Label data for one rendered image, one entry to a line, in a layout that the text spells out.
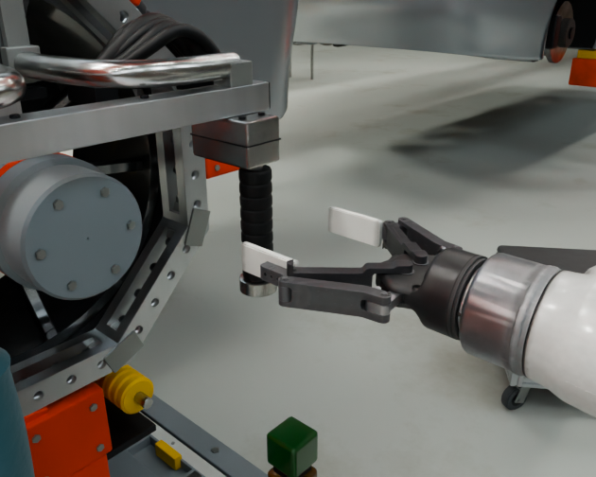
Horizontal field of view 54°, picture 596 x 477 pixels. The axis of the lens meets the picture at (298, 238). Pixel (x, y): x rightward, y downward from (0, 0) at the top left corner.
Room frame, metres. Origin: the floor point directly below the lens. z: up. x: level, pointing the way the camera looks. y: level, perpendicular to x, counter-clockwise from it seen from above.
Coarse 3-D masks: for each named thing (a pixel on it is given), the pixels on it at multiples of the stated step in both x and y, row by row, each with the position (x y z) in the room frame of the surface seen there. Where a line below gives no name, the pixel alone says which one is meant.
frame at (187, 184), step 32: (64, 0) 0.74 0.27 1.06; (96, 0) 0.72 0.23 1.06; (128, 0) 0.75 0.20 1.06; (96, 32) 0.77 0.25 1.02; (160, 160) 0.83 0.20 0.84; (192, 160) 0.80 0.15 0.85; (192, 192) 0.80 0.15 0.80; (160, 224) 0.82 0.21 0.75; (192, 224) 0.79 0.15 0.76; (160, 256) 0.77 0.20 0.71; (192, 256) 0.79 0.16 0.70; (128, 288) 0.76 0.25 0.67; (160, 288) 0.75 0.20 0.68; (128, 320) 0.71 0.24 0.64; (64, 352) 0.68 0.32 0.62; (96, 352) 0.67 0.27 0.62; (128, 352) 0.70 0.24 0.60; (32, 384) 0.60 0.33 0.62; (64, 384) 0.63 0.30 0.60
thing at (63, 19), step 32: (32, 0) 0.78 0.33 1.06; (32, 32) 0.92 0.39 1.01; (64, 32) 0.85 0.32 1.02; (64, 96) 0.78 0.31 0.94; (128, 96) 0.85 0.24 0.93; (96, 160) 0.95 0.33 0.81; (128, 160) 0.85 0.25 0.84; (0, 288) 0.85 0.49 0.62; (0, 320) 0.76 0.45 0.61; (32, 320) 0.75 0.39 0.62; (64, 320) 0.74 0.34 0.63; (32, 352) 0.69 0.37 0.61
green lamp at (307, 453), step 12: (288, 420) 0.49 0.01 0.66; (276, 432) 0.47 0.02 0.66; (288, 432) 0.47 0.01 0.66; (300, 432) 0.47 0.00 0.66; (312, 432) 0.47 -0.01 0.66; (276, 444) 0.46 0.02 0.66; (288, 444) 0.45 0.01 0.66; (300, 444) 0.45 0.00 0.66; (312, 444) 0.46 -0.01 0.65; (276, 456) 0.46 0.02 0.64; (288, 456) 0.45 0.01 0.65; (300, 456) 0.45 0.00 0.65; (312, 456) 0.46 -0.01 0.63; (288, 468) 0.45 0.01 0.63; (300, 468) 0.45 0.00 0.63
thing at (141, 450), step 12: (144, 444) 1.00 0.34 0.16; (156, 444) 0.98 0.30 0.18; (144, 456) 0.98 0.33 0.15; (156, 456) 0.98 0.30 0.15; (168, 456) 0.95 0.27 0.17; (180, 456) 0.94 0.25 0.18; (156, 468) 0.94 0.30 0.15; (168, 468) 0.94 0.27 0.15; (180, 468) 0.94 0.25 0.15; (192, 468) 0.92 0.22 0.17
